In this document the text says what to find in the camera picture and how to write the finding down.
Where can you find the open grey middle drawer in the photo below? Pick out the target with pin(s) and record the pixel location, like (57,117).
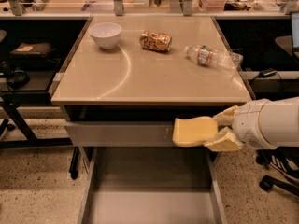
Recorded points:
(151,185)

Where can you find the crushed golden can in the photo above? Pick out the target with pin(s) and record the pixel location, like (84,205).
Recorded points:
(155,41)

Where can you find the clear plastic water bottle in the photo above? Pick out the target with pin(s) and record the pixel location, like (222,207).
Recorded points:
(219,59)

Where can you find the black bag on shelf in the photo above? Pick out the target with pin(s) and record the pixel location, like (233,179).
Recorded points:
(32,51)

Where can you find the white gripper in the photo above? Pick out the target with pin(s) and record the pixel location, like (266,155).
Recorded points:
(248,125)

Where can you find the laptop screen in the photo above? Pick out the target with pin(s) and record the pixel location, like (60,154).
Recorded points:
(295,31)

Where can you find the yellow sponge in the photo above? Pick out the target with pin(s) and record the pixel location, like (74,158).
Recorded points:
(194,132)

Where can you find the black power adapter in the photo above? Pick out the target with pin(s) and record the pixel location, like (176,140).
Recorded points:
(267,73)

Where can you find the white bowl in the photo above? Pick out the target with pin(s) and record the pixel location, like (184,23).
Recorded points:
(106,35)

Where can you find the grey top drawer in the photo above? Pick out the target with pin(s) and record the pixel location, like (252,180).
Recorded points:
(122,134)

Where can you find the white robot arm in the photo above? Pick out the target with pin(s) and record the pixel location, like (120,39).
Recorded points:
(279,121)

